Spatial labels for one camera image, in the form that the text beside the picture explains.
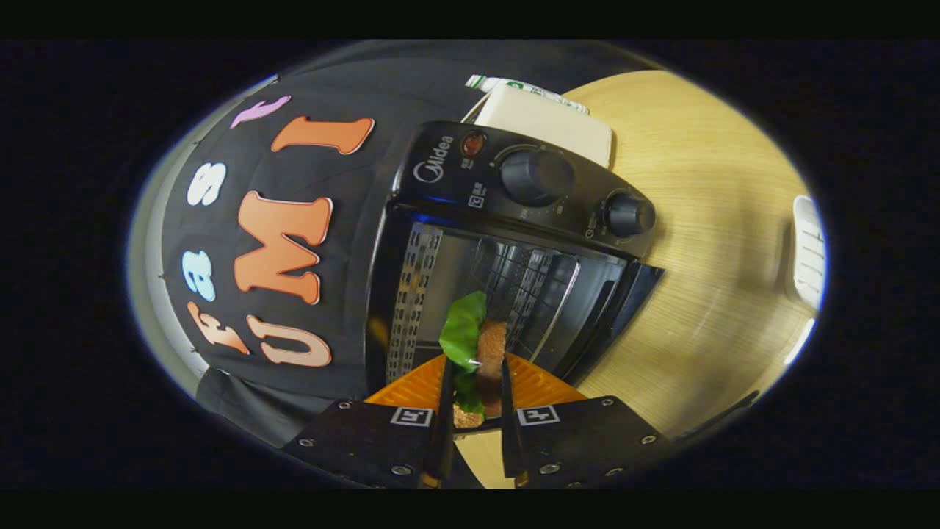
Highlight small white drink bottle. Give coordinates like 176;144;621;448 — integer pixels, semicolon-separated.
466;73;590;115

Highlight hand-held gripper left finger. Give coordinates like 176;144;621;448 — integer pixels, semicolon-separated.
283;354;456;489

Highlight bread and lettuce sandwich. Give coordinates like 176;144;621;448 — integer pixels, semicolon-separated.
438;291;508;430

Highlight black toaster oven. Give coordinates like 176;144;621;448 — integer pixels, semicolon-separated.
364;120;665;403

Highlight white square plate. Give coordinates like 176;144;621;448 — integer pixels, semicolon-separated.
790;195;828;311

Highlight white pop-up toaster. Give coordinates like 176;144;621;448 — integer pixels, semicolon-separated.
461;79;614;170

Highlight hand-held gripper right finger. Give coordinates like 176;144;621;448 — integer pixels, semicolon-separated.
501;353;673;489

